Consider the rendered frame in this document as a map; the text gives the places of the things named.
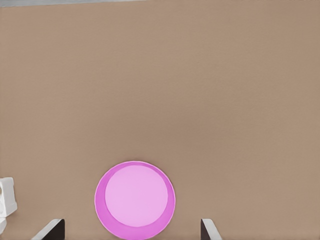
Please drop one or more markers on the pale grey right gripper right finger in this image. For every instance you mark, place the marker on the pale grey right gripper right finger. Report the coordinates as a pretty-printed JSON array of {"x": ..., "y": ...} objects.
[{"x": 209, "y": 230}]

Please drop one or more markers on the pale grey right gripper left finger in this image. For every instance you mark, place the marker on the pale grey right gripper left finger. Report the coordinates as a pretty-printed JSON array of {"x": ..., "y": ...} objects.
[{"x": 51, "y": 230}]

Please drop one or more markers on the white egg box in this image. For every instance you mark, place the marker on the white egg box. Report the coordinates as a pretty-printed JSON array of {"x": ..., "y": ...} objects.
[{"x": 7, "y": 197}]

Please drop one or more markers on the pink round plate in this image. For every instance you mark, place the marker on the pink round plate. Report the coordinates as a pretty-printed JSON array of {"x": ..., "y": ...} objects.
[{"x": 136, "y": 200}]

